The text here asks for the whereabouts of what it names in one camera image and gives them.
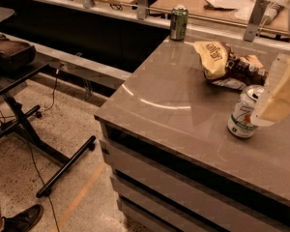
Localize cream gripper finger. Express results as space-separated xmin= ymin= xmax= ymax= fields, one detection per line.
xmin=250 ymin=54 xmax=290 ymax=127

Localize white 7up can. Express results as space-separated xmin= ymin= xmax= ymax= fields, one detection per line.
xmin=227 ymin=84 xmax=264 ymax=138

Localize green soda can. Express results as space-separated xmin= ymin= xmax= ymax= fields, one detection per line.
xmin=170 ymin=4 xmax=189 ymax=41

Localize white handheld tool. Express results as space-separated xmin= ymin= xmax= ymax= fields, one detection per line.
xmin=262 ymin=3 xmax=284 ymax=25

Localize brown snack bag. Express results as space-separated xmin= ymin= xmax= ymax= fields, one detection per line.
xmin=211 ymin=51 xmax=269 ymax=91

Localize white papers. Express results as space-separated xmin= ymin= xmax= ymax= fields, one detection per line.
xmin=205 ymin=0 xmax=254 ymax=10

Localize yellow chip bag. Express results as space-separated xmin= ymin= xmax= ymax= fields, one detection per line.
xmin=193 ymin=42 xmax=231 ymax=80

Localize black rolling stand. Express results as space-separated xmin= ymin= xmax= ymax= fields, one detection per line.
xmin=0 ymin=62 xmax=96 ymax=198

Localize dark bag on stand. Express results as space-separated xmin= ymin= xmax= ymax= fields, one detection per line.
xmin=0 ymin=35 xmax=36 ymax=75

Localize black shoe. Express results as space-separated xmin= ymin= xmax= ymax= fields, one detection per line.
xmin=0 ymin=204 xmax=44 ymax=232

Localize metal rail bracket right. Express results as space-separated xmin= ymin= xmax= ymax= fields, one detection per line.
xmin=243 ymin=0 xmax=270 ymax=42

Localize metal rail bracket middle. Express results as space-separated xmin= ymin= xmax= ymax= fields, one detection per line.
xmin=136 ymin=0 xmax=148 ymax=20

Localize black floor cable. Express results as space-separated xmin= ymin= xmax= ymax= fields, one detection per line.
xmin=0 ymin=69 xmax=61 ymax=232

